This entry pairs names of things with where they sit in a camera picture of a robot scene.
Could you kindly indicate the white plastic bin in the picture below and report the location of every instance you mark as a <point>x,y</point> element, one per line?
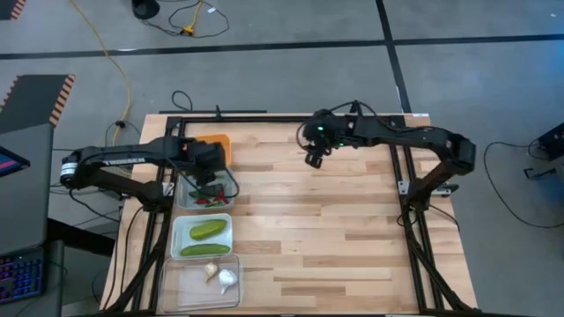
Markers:
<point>180,226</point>

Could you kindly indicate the red chili pepper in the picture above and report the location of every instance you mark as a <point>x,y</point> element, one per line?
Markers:
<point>224,199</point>
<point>202,201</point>

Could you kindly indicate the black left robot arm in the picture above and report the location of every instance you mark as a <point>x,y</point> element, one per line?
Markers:
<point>119,159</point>

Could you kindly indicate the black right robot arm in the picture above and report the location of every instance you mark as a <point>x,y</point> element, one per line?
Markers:
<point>396,132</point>

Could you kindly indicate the large striped black floor mat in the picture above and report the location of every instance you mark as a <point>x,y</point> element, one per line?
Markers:
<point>31,101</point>

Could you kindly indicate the grey plastic bin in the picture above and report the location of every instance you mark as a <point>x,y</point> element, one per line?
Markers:
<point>183,203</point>

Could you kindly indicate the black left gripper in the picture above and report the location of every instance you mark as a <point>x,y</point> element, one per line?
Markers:
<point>205,158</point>

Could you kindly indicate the clear plastic bin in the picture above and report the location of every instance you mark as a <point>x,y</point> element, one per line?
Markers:
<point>185,290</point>

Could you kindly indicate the black metal table frame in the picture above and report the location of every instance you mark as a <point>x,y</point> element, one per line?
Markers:
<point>264,119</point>

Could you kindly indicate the small striped black floor mat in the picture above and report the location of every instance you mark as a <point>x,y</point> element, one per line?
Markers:
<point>6,6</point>

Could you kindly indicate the grey desk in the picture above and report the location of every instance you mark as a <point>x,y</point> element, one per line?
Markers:
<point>26,211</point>

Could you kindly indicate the orange plastic bin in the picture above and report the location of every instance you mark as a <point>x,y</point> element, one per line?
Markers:
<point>222,143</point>

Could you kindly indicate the tilted display screen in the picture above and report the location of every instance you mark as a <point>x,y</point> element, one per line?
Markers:
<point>11,160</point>

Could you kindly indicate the long green cucumber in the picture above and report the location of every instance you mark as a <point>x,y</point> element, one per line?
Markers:
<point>205,250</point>

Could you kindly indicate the yellow power plug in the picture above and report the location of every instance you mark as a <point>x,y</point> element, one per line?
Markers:
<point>188,30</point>

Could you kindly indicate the backlit keyboard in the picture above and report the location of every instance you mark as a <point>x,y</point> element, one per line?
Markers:
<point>20,277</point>

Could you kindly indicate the white garlic bulb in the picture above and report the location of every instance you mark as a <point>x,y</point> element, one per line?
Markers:
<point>227,278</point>

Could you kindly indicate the black equipment box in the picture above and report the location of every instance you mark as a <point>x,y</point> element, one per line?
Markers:
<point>553,143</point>

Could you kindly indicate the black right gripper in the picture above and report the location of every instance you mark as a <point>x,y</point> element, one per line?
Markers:
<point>328,130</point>

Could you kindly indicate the short light green cucumber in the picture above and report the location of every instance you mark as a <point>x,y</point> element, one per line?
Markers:
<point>208,230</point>

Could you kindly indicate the black round stand base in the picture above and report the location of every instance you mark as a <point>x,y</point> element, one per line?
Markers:
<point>145,8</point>

